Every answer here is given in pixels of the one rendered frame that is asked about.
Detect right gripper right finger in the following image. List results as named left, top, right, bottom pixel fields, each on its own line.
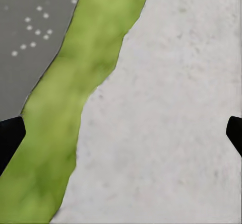
left=226, top=116, right=242, bottom=157

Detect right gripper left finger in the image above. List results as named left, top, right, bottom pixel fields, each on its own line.
left=0, top=116, right=26, bottom=176

